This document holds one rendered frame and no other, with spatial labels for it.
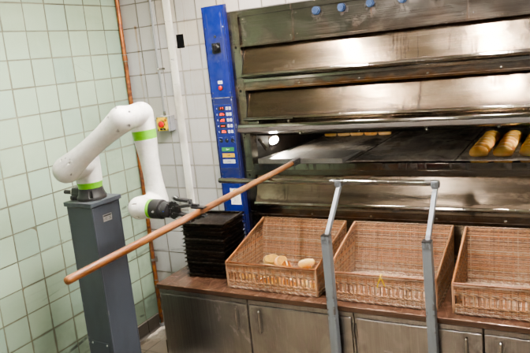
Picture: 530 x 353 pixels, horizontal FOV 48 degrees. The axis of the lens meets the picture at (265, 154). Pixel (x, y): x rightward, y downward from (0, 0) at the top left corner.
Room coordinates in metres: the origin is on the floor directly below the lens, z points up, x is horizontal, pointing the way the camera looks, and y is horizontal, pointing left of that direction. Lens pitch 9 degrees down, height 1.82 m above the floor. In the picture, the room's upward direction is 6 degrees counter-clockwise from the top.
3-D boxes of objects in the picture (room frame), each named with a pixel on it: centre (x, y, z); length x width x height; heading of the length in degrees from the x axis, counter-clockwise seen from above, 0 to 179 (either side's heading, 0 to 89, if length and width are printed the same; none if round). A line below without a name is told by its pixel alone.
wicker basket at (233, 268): (3.18, -0.07, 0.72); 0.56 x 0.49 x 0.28; 61
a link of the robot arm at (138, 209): (2.71, 0.60, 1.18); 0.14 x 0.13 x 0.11; 60
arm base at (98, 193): (2.97, 0.95, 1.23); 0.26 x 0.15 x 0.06; 57
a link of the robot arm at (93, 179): (2.93, 0.90, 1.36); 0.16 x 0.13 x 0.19; 161
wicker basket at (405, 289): (2.89, -0.59, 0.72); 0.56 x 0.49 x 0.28; 61
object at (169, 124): (3.82, 0.62, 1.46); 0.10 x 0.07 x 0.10; 61
